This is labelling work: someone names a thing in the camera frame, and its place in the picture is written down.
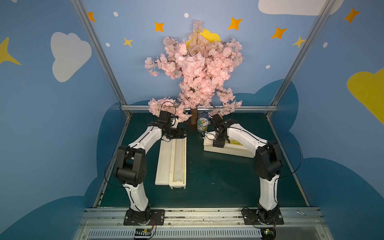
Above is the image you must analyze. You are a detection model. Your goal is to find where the white dispenser lid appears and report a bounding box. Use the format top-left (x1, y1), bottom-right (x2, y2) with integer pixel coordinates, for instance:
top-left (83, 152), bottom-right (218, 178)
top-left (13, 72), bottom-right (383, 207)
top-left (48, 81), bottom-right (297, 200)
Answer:
top-left (203, 138), bottom-right (255, 158)
top-left (155, 137), bottom-right (175, 186)

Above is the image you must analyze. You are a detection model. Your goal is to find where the aluminium front rail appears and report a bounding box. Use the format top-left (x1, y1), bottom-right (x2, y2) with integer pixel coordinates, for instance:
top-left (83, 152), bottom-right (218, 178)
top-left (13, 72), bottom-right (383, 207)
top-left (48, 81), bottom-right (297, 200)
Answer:
top-left (74, 207), bottom-right (333, 240)

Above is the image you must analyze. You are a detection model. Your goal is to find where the small green label can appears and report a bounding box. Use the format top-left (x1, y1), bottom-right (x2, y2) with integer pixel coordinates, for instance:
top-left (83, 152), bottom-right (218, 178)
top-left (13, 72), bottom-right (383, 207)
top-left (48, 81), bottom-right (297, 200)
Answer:
top-left (197, 118), bottom-right (210, 133)

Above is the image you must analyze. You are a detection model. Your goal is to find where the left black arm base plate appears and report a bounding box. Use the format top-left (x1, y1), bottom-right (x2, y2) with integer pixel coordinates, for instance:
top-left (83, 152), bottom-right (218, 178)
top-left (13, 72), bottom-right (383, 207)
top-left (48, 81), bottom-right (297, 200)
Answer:
top-left (123, 209), bottom-right (165, 226)

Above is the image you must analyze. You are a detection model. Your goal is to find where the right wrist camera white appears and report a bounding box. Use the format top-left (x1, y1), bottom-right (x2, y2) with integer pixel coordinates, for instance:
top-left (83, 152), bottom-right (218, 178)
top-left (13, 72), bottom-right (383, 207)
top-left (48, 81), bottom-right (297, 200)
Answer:
top-left (201, 132), bottom-right (216, 141)

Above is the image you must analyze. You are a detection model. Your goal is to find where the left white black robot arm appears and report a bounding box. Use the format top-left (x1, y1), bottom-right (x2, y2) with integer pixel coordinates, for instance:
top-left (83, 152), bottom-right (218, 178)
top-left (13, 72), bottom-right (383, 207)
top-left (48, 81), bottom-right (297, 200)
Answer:
top-left (113, 111), bottom-right (187, 221)

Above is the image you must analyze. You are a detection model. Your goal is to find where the white wrap dispenser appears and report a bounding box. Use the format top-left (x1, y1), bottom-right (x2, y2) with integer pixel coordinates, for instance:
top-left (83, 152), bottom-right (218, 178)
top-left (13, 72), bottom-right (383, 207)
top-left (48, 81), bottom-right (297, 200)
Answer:
top-left (169, 138), bottom-right (187, 189)

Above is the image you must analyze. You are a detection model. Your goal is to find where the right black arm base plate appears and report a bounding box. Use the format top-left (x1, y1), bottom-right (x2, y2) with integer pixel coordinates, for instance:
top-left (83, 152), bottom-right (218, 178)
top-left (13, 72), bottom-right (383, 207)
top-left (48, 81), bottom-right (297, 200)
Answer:
top-left (240, 206), bottom-right (284, 225)

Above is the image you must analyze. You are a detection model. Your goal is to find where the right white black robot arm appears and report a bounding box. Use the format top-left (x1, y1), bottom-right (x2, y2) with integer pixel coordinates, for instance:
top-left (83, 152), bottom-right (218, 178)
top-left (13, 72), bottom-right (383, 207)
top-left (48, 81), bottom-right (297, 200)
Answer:
top-left (211, 114), bottom-right (283, 224)

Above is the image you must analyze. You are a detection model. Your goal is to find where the pink cherry blossom tree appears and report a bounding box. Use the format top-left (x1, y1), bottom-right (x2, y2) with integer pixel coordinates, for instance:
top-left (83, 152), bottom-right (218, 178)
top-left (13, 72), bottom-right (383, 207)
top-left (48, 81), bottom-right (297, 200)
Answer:
top-left (145, 20), bottom-right (244, 122)

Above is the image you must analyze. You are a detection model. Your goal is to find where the small circuit board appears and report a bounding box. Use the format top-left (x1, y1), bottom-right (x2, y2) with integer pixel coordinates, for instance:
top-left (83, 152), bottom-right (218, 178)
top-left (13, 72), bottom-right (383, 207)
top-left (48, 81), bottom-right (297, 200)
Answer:
top-left (133, 228), bottom-right (153, 240)

